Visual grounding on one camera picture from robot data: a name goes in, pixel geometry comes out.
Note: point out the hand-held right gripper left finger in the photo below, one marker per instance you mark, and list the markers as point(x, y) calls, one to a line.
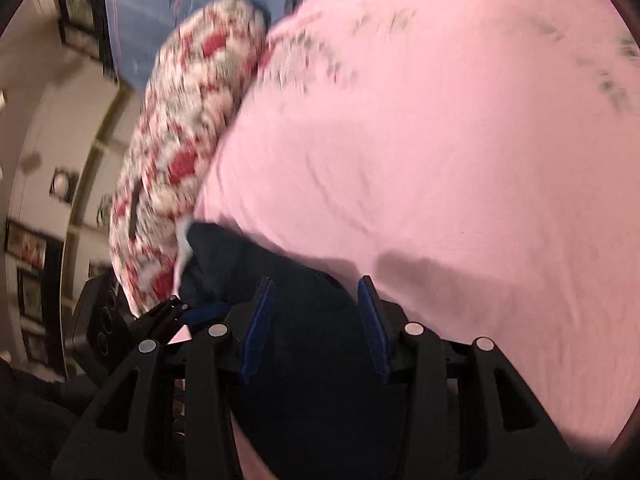
point(257, 325)

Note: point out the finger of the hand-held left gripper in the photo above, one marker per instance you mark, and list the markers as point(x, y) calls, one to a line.
point(205, 313)
point(167, 317)

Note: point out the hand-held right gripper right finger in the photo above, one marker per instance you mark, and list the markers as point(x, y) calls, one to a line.
point(372, 320)

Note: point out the dark pants with grey lining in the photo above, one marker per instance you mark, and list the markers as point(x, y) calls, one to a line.
point(310, 385)

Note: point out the person's left forearm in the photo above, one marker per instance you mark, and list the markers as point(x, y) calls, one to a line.
point(35, 420)

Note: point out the dark framed picture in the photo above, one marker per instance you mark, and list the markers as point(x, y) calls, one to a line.
point(31, 295)

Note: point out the framed picture with red print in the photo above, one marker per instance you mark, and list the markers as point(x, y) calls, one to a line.
point(30, 247)

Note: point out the small square framed picture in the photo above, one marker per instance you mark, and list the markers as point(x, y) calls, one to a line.
point(64, 185)

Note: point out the pink floral bed sheet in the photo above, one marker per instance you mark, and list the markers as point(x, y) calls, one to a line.
point(450, 160)

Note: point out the red floral quilt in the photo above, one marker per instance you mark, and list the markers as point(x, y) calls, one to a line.
point(190, 135)

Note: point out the blue plaid pillow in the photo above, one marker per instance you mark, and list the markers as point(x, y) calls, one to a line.
point(145, 20)

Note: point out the black headboard with picture panels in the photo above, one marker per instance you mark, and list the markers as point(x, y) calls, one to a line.
point(80, 10)

